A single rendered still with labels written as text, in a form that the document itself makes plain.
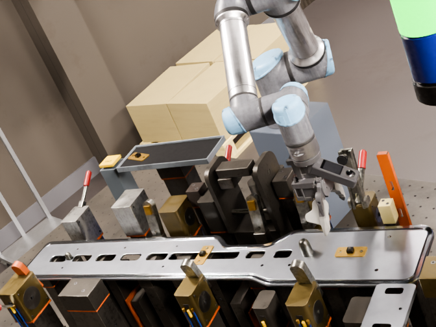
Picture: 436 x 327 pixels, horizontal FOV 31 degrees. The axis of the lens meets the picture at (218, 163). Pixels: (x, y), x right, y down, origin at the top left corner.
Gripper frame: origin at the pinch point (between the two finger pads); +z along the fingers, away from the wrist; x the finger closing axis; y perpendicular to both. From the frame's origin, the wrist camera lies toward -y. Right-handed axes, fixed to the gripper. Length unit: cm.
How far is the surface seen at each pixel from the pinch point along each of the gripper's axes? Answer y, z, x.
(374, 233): -4.4, 11.5, -7.4
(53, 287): 107, 18, 6
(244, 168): 31.9, -7.5, -16.0
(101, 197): 156, 40, -78
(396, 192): -10.8, 3.7, -14.7
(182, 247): 56, 11, -4
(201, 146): 58, -5, -36
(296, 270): 5.8, 1.4, 18.4
